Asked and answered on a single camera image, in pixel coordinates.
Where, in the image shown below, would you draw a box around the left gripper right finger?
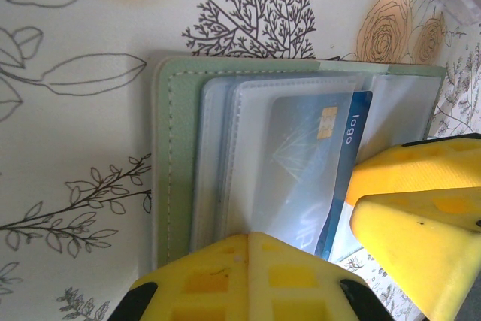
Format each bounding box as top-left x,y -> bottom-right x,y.
247,233 -> 388,321

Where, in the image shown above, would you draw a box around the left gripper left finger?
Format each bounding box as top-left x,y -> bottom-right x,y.
112,233 -> 249,321

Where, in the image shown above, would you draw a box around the blue credit card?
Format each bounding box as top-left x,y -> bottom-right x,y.
268,89 -> 374,262

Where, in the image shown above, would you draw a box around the green card holder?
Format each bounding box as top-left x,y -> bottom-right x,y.
148,56 -> 448,265

